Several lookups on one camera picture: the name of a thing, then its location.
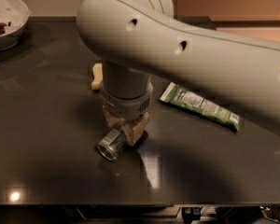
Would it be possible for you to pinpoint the white bowl with food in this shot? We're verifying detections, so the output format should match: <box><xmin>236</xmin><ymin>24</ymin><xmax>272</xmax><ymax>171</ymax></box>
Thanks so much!
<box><xmin>0</xmin><ymin>0</ymin><xmax>31</xmax><ymax>50</ymax></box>

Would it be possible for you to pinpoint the yellow sponge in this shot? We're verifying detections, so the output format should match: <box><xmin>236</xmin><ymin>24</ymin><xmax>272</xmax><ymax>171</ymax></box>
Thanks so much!
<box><xmin>91</xmin><ymin>63</ymin><xmax>103</xmax><ymax>91</ymax></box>

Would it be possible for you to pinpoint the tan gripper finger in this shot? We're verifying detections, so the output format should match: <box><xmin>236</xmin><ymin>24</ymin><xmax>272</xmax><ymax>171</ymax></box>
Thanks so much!
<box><xmin>122</xmin><ymin>113</ymin><xmax>149</xmax><ymax>147</ymax></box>
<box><xmin>102</xmin><ymin>106</ymin><xmax>121</xmax><ymax>129</ymax></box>

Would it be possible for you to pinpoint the green chip bag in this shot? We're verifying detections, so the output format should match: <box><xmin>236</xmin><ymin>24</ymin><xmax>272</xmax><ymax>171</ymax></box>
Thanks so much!
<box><xmin>160</xmin><ymin>82</ymin><xmax>240</xmax><ymax>132</ymax></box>

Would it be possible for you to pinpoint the silver blue redbull can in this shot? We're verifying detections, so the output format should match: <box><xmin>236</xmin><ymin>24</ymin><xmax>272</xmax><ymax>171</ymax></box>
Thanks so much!
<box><xmin>97</xmin><ymin>129</ymin><xmax>128</xmax><ymax>161</ymax></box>

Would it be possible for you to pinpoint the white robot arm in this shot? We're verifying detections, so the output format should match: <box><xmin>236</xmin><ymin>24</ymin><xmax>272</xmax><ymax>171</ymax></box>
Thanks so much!
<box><xmin>77</xmin><ymin>0</ymin><xmax>280</xmax><ymax>135</ymax></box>

